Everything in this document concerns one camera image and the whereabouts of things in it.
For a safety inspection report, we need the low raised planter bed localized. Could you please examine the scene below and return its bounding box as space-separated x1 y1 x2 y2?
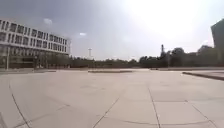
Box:
87 69 134 74

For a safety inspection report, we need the white distant tower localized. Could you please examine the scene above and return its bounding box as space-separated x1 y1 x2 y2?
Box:
87 47 93 61

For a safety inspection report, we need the pale stone slab plaza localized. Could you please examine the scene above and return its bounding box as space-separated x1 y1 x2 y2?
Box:
0 68 224 128

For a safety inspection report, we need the dark slender tower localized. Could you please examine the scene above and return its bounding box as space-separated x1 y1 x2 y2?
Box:
160 44 165 56

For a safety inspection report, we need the row of trees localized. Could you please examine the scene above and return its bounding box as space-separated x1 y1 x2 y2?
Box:
46 44 224 69

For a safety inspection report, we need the white office building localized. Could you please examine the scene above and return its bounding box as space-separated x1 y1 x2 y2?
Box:
0 18 72 70

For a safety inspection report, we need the dark raised kerb edge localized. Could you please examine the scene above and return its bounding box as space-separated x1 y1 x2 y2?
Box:
181 71 224 82

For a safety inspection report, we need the dark tall building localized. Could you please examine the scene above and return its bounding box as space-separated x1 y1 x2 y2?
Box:
210 18 224 49

